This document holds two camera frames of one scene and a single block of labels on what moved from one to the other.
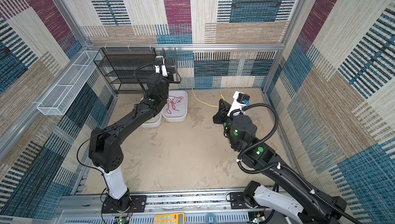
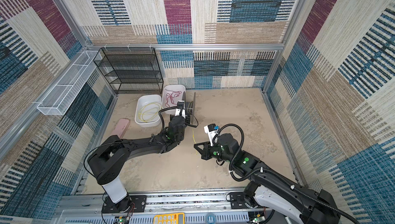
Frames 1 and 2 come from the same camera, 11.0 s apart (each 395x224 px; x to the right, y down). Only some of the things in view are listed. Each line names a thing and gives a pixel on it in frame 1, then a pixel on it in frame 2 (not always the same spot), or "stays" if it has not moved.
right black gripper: (221, 113) to (205, 152)
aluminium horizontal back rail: (185, 47) stays
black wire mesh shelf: (126, 69) stays
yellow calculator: (171, 218) stays
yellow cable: (200, 100) to (194, 140)
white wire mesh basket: (57, 100) stays
